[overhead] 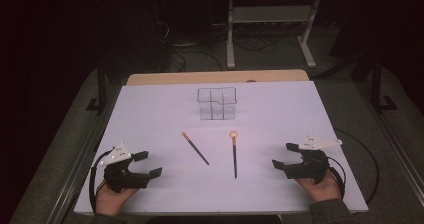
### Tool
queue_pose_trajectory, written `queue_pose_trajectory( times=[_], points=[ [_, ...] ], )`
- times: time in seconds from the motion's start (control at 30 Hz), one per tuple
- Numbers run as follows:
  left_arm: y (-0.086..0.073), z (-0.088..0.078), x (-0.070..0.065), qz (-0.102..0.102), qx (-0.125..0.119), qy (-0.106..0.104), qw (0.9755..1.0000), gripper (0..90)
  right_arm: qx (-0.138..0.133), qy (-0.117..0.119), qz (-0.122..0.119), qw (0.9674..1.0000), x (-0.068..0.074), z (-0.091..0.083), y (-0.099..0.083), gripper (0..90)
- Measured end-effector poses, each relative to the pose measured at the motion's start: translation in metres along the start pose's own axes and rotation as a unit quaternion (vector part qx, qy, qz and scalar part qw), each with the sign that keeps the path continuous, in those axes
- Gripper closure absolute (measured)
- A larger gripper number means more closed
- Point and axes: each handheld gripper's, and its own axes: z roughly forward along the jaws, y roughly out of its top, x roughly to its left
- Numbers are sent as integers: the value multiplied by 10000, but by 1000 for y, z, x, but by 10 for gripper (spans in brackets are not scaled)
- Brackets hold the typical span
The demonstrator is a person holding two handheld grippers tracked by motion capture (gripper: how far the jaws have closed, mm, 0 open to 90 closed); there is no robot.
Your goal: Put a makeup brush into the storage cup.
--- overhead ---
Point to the thin brown-tipped makeup brush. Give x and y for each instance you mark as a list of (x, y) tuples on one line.
[(195, 149)]

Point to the clear plastic organizer box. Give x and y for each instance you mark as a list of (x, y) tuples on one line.
[(216, 104)]

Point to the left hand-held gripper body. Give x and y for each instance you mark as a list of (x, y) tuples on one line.
[(121, 180)]

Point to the wooden table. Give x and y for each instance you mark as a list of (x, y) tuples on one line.
[(216, 76)]

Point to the black metal stand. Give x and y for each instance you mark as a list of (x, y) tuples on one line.
[(101, 84), (376, 84)]

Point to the person's left hand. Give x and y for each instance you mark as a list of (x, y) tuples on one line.
[(111, 202)]

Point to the aluminium rail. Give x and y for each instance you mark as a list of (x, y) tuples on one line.
[(396, 144), (76, 180)]

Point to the round-headed makeup brush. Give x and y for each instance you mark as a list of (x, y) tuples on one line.
[(234, 157)]

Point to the person's right hand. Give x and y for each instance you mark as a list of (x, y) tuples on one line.
[(321, 190)]

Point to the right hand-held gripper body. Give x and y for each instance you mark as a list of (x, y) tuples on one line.
[(313, 167)]

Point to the white board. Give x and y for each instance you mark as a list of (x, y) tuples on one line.
[(166, 190)]

